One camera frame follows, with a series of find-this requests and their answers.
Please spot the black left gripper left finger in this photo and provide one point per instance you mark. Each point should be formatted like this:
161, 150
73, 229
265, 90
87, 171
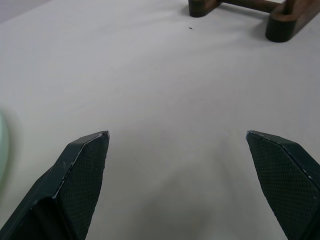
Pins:
72, 185

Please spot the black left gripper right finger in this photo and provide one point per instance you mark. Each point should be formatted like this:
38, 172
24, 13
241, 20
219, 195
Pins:
285, 180

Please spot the dark brown wooden stand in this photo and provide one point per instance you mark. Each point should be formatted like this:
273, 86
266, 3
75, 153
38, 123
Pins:
280, 22

